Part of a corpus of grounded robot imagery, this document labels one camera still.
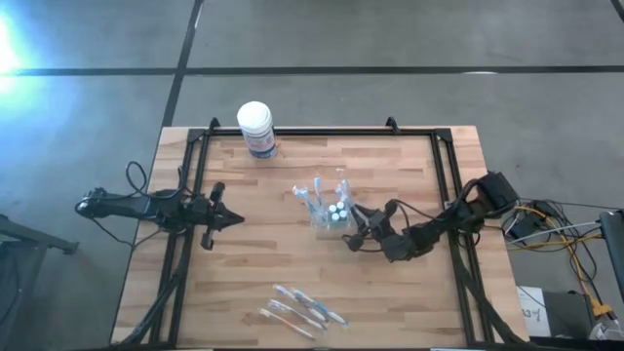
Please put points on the white paper sheet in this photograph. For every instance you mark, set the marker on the white paper sheet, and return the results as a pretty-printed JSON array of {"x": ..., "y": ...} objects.
[{"x": 531, "y": 312}]

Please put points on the orange white toothbrush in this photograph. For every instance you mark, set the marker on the orange white toothbrush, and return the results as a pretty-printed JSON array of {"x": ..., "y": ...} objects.
[{"x": 287, "y": 324}]

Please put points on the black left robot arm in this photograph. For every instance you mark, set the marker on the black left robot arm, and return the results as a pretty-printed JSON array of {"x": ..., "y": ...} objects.
[{"x": 127, "y": 208}]

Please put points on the black equipment stand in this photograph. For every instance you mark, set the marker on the black equipment stand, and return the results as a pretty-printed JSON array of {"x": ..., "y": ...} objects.
[{"x": 615, "y": 244}]

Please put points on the black aluminium table frame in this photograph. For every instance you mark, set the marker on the black aluminium table frame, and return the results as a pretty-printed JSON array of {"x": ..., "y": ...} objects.
[{"x": 317, "y": 131}]

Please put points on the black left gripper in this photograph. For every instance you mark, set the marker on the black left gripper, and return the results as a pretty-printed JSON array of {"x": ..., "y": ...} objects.
[{"x": 202, "y": 212}]

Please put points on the purple white toothbrush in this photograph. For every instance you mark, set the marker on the purple white toothbrush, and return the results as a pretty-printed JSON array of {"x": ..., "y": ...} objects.
[
  {"x": 295, "y": 315},
  {"x": 297, "y": 301}
]

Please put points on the black side table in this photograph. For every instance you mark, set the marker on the black side table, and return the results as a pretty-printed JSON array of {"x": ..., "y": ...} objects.
[{"x": 29, "y": 236}]

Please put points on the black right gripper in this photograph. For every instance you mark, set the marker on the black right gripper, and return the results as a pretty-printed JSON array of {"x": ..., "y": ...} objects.
[{"x": 378, "y": 224}]

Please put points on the white wipes canister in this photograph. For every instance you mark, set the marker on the white wipes canister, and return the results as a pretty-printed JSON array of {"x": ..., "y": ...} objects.
[{"x": 256, "y": 124}]

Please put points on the black power adapter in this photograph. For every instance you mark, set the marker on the black power adapter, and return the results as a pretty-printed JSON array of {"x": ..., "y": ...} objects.
[{"x": 524, "y": 226}]

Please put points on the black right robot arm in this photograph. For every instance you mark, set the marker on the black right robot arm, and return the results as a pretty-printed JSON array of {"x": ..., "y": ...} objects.
[{"x": 439, "y": 229}]

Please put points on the clear acrylic organizer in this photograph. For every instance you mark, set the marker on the clear acrylic organizer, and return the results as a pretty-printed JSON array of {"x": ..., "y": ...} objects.
[{"x": 324, "y": 229}]

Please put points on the dark grey box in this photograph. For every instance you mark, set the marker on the dark grey box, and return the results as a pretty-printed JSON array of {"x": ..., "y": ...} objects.
[{"x": 568, "y": 314}]

